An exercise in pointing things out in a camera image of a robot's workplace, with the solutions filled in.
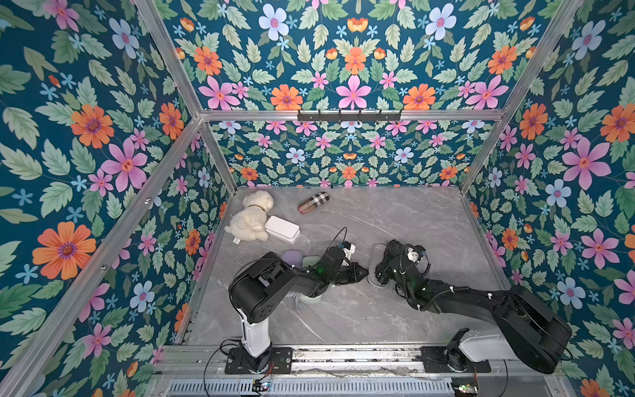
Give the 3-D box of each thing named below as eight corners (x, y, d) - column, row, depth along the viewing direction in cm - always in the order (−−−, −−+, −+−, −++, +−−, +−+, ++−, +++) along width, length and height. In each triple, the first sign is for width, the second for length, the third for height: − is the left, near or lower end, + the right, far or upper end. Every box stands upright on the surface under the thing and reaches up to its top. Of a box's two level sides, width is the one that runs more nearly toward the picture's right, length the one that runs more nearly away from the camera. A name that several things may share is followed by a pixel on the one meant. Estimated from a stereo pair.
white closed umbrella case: (264, 233, 106) (261, 226, 102) (273, 221, 110) (271, 214, 106) (293, 246, 102) (291, 239, 98) (302, 233, 106) (300, 226, 102)
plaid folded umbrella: (302, 216, 111) (301, 211, 108) (297, 209, 114) (296, 204, 111) (331, 201, 117) (330, 196, 114) (325, 195, 120) (325, 190, 117)
